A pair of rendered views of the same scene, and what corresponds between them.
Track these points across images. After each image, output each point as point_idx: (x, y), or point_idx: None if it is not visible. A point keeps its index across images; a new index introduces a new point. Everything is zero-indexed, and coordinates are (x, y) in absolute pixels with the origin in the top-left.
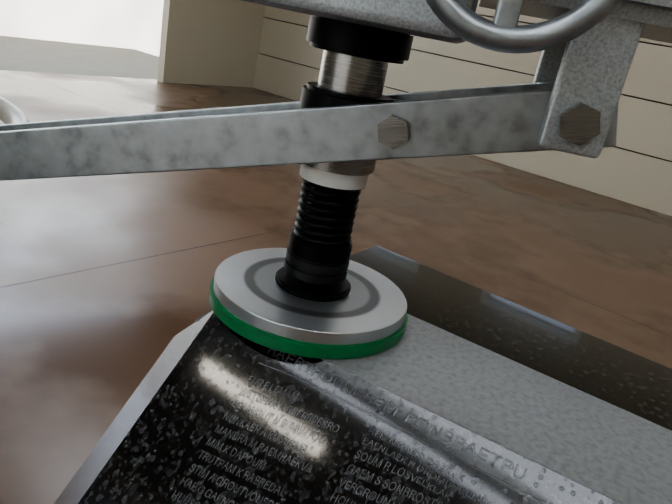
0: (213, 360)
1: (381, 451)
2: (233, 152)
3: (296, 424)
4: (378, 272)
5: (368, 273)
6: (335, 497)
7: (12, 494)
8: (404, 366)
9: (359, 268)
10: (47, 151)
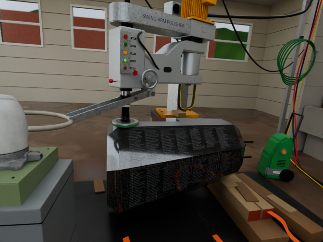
0: (122, 132)
1: (147, 131)
2: (118, 105)
3: (137, 133)
4: None
5: None
6: (145, 137)
7: None
8: (142, 124)
9: None
10: (92, 113)
